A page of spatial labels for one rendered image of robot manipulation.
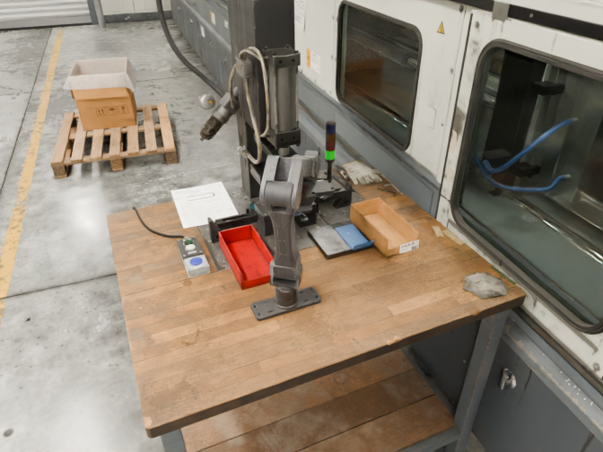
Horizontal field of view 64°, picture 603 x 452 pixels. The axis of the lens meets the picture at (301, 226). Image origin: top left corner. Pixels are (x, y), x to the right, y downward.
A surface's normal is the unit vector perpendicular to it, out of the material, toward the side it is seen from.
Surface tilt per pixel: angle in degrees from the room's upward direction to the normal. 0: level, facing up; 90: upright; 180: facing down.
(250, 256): 0
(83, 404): 0
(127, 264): 0
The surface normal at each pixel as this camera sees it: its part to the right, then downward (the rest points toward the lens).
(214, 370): 0.00, -0.83
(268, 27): 0.40, 0.51
